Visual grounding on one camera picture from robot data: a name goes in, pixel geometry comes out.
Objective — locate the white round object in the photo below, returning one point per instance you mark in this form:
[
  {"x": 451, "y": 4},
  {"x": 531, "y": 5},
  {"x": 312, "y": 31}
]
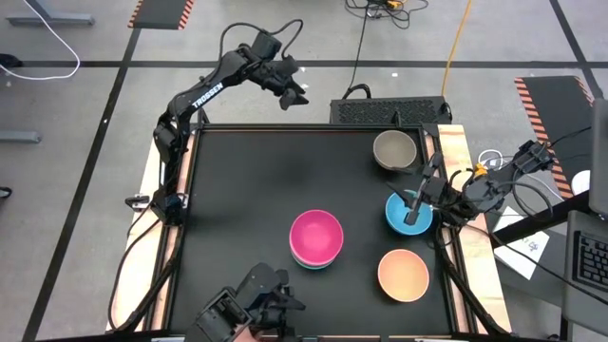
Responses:
[{"x": 582, "y": 183}]

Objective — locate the black keyboard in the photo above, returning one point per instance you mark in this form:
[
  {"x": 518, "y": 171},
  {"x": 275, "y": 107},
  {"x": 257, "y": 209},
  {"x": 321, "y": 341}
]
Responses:
[{"x": 591, "y": 261}]

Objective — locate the peach orange bowl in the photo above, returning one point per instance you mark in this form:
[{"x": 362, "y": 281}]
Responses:
[{"x": 404, "y": 275}]

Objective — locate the black hazard-striped mat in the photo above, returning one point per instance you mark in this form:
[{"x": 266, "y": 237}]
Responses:
[
  {"x": 161, "y": 13},
  {"x": 556, "y": 119}
]

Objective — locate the pink bowl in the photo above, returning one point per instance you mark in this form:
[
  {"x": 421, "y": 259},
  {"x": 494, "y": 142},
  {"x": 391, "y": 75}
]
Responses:
[{"x": 316, "y": 235}]

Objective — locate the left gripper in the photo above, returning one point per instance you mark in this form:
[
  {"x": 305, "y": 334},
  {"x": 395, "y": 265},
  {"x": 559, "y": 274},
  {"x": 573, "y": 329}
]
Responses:
[{"x": 280, "y": 76}]

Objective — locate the person's hand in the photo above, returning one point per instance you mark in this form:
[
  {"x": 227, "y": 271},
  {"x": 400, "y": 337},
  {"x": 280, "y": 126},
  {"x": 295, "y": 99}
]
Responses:
[{"x": 247, "y": 335}]

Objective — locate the light teal bowl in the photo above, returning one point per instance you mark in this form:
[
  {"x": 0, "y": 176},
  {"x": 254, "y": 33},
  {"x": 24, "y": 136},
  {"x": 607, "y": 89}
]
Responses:
[{"x": 311, "y": 268}]

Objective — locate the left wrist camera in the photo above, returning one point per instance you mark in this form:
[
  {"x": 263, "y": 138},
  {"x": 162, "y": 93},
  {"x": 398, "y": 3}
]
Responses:
[{"x": 266, "y": 45}]

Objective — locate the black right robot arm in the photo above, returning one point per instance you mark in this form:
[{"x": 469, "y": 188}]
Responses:
[{"x": 489, "y": 190}]

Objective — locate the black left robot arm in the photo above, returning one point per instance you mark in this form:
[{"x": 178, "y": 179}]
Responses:
[{"x": 209, "y": 90}]

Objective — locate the blue bowl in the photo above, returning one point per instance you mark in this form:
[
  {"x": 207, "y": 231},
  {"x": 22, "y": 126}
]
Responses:
[{"x": 396, "y": 221}]

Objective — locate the wooden side board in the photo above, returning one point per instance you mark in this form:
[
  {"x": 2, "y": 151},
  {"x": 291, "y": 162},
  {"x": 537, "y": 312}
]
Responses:
[
  {"x": 453, "y": 142},
  {"x": 138, "y": 275}
]

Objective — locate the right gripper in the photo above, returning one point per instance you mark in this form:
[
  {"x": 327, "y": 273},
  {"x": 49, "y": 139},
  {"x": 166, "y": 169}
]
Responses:
[{"x": 434, "y": 192}]

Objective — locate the black perforated computer case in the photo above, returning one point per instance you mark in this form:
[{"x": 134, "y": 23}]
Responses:
[{"x": 389, "y": 111}]

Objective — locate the black desk bar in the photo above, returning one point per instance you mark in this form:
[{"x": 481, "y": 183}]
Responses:
[{"x": 537, "y": 221}]

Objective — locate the black table clamp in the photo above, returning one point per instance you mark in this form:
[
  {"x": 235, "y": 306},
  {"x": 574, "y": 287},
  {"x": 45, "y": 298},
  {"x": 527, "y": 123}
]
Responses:
[{"x": 138, "y": 203}]

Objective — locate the beige bowl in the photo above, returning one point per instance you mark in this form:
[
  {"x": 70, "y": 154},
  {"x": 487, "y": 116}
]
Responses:
[{"x": 394, "y": 149}]

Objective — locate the gray desk foot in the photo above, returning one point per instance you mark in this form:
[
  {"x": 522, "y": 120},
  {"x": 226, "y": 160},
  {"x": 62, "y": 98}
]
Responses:
[
  {"x": 52, "y": 20},
  {"x": 19, "y": 137}
]

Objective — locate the small black object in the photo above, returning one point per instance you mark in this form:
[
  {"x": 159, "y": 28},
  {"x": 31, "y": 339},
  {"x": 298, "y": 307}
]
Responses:
[
  {"x": 4, "y": 192},
  {"x": 9, "y": 61}
]

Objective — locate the gray monitor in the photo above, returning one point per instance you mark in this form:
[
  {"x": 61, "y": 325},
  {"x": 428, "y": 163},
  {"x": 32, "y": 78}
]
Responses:
[{"x": 599, "y": 157}]

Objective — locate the white paper sheet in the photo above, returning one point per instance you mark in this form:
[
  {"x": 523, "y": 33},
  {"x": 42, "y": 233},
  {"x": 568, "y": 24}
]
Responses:
[{"x": 522, "y": 247}]

